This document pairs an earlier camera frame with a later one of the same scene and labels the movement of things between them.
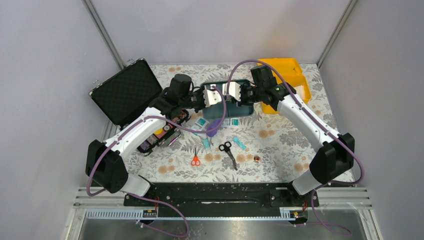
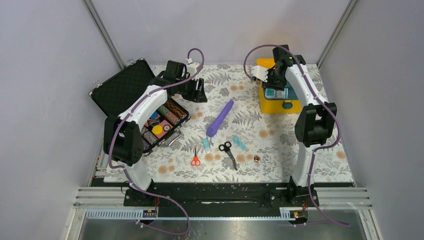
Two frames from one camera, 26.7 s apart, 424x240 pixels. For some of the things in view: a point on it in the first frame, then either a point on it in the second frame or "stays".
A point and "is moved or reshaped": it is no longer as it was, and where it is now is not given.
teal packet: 236,139 stays
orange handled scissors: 195,161 stays
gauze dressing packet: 235,122 is moved or reshaped
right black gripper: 242,89 to 269,85
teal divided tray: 215,111 is moved or reshaped
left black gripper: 200,91 to 196,95
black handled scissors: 226,147 stays
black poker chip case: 130,90 stays
